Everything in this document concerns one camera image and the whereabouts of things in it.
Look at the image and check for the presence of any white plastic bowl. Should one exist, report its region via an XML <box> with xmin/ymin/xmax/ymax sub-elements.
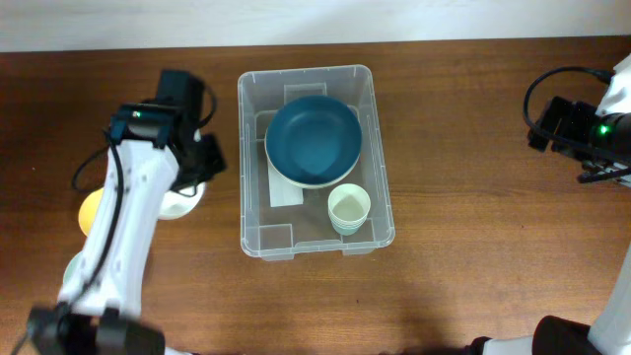
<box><xmin>159</xmin><ymin>182</ymin><xmax>206</xmax><ymax>220</ymax></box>

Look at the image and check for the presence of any dark blue bowl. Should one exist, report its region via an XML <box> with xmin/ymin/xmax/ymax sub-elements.
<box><xmin>265</xmin><ymin>96</ymin><xmax>363</xmax><ymax>184</ymax></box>

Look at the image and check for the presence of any yellow plastic bowl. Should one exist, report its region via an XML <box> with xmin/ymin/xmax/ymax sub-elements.
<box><xmin>78</xmin><ymin>188</ymin><xmax>104</xmax><ymax>237</ymax></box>

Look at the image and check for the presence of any beige plastic bowl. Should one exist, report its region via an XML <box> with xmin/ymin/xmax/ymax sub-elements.
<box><xmin>263</xmin><ymin>137</ymin><xmax>361</xmax><ymax>189</ymax></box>

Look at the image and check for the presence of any cream plastic cup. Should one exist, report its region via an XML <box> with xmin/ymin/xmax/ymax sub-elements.
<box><xmin>327</xmin><ymin>183</ymin><xmax>372</xmax><ymax>221</ymax></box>

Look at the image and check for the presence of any green plastic cup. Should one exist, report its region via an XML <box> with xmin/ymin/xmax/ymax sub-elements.
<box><xmin>332</xmin><ymin>223</ymin><xmax>362</xmax><ymax>236</ymax></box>

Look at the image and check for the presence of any light teal plastic bowl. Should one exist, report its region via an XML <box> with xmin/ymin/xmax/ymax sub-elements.
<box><xmin>62</xmin><ymin>252</ymin><xmax>81</xmax><ymax>284</ymax></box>

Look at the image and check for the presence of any grey plastic cup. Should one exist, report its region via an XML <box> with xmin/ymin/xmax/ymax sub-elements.
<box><xmin>329</xmin><ymin>213</ymin><xmax>367</xmax><ymax>234</ymax></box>

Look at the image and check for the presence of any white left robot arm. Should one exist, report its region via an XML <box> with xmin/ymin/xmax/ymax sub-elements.
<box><xmin>25</xmin><ymin>100</ymin><xmax>226</xmax><ymax>354</ymax></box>

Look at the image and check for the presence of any clear plastic storage bin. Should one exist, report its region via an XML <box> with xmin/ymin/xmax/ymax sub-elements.
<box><xmin>238</xmin><ymin>64</ymin><xmax>395</xmax><ymax>261</ymax></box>

